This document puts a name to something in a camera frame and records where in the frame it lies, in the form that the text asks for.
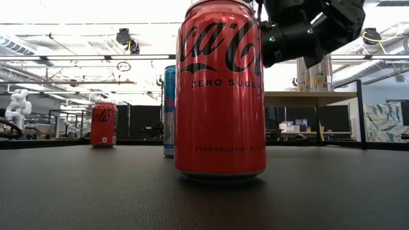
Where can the leaf pattern panel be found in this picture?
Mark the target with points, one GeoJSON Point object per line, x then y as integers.
{"type": "Point", "coordinates": [383, 123]}

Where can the red cola zero can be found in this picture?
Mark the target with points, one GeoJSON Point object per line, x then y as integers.
{"type": "Point", "coordinates": [103, 127]}
{"type": "Point", "coordinates": [220, 111]}

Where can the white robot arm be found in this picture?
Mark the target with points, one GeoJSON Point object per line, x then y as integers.
{"type": "Point", "coordinates": [19, 105]}

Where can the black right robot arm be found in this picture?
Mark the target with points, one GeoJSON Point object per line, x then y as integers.
{"type": "Point", "coordinates": [306, 32]}

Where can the small white robot arm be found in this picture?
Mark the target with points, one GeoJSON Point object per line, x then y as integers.
{"type": "Point", "coordinates": [68, 125]}

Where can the background workbench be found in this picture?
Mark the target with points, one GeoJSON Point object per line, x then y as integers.
{"type": "Point", "coordinates": [335, 132]}

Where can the black tripod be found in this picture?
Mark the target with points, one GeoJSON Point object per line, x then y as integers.
{"type": "Point", "coordinates": [159, 81]}

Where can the black curved hoop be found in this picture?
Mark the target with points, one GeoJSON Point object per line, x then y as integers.
{"type": "Point", "coordinates": [20, 131]}

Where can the blue silver energy drink can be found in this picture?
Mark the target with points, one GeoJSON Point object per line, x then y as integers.
{"type": "Point", "coordinates": [169, 111]}

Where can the long ceiling light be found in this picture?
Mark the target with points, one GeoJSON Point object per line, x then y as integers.
{"type": "Point", "coordinates": [80, 57]}
{"type": "Point", "coordinates": [383, 57]}

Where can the grey ceiling air duct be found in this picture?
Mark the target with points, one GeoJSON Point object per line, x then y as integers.
{"type": "Point", "coordinates": [16, 44]}
{"type": "Point", "coordinates": [367, 68]}

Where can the dark table mat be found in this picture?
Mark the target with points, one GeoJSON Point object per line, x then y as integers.
{"type": "Point", "coordinates": [96, 191]}

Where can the silver slim drink can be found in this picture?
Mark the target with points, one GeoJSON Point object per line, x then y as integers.
{"type": "Point", "coordinates": [321, 80]}
{"type": "Point", "coordinates": [303, 80]}

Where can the wooden shelf with black frame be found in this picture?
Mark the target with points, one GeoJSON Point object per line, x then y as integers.
{"type": "Point", "coordinates": [306, 99]}

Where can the black background robot arm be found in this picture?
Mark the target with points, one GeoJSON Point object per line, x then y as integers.
{"type": "Point", "coordinates": [155, 131]}

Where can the black monitor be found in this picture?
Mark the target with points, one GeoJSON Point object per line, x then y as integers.
{"type": "Point", "coordinates": [405, 113]}

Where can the white boxes stack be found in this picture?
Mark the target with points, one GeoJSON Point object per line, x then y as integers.
{"type": "Point", "coordinates": [287, 127]}

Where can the small yellow object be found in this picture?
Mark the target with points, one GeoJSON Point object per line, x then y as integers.
{"type": "Point", "coordinates": [321, 135]}

